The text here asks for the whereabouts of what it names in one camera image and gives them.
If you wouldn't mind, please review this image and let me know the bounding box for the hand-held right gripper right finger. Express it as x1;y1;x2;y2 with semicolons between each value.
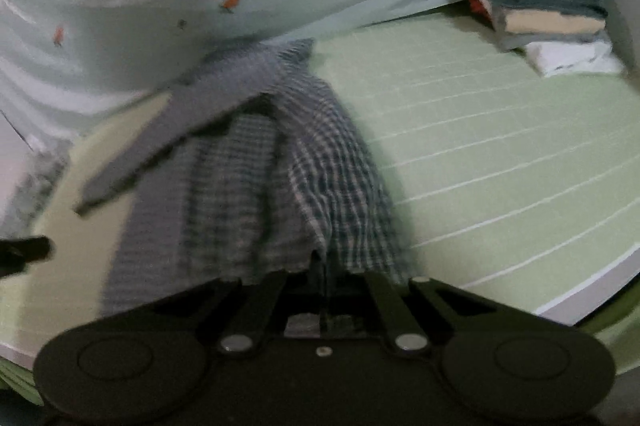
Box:
325;256;507;354

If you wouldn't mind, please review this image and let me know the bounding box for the green grid bed sheet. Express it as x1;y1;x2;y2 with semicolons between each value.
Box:
0;8;640;407

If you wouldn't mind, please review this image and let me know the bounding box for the cream folded cloth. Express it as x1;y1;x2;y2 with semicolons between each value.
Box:
502;8;607;35

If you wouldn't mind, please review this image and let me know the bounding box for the grey crumpled cloth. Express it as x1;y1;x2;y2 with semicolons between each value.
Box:
0;138;73;234

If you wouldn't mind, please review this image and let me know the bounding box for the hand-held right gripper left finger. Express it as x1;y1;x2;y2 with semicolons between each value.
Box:
145;251;326;357

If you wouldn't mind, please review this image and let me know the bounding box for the white folded cloth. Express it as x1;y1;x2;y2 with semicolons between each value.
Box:
524;40;627;78

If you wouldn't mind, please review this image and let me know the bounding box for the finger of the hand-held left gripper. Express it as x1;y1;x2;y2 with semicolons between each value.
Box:
0;235;54;279

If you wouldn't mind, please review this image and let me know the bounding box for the blue checked shirt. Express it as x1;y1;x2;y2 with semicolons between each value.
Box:
72;36;417;317

